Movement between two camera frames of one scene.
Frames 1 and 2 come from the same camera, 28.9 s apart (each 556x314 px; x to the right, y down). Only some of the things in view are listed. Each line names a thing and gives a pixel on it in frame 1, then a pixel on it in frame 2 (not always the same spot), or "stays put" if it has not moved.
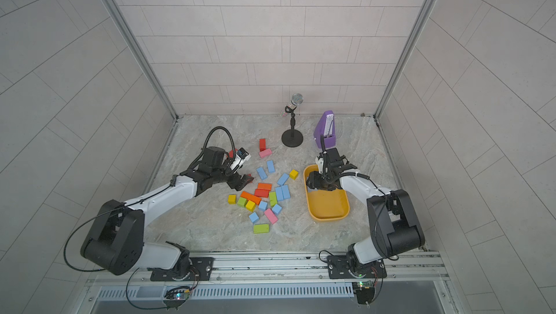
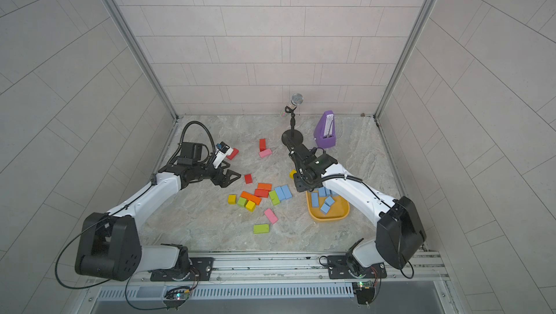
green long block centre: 273,198 stays put
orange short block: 264,186 stays put
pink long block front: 271,215 stays put
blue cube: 253,217 → 324,208
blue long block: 261,173 → 315,200
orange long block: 249,197 stays put
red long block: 261,193 stays put
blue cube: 263,205 → 329,201
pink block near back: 267,152 stays put
